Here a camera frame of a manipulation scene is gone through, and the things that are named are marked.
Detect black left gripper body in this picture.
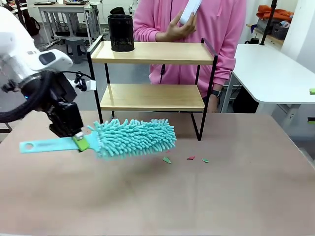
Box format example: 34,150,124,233
47,101,84,138

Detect teal chenille duster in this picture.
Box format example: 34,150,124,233
19,118,178,162

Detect white remote-like object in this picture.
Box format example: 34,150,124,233
178,0,203,26

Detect person's left forearm pink sleeve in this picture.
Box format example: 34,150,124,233
212,46,237,92

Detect person's right forearm pink sleeve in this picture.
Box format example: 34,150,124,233
132,23,170,43

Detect person's left hand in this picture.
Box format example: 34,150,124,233
208,97,220,114

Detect person's right hand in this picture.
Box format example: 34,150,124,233
165,9,198,43

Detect grey plastic stool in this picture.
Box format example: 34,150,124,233
64,37,88,65

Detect black backpack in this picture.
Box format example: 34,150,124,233
23,16,41,37

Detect black mesh pen holder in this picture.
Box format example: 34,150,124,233
107,14,136,53

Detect white background workbench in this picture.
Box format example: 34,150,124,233
33,0,94,48

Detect black cloth lump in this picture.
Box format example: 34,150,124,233
109,7,127,16

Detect pink hoodie torso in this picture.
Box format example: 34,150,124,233
132,0,248,99

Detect white side table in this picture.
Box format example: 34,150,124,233
220,43,315,114

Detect black stand pole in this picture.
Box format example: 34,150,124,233
260,0,278,47

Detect black plastic crate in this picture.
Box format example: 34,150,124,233
270,23,290,41

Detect orange cloth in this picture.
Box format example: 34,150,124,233
256,4,295,21

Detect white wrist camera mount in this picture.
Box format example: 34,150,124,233
73,74,97,92

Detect black braided cable hose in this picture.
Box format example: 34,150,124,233
0,70,54,124

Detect black frame wooden shelf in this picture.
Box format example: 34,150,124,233
86,35,219,142

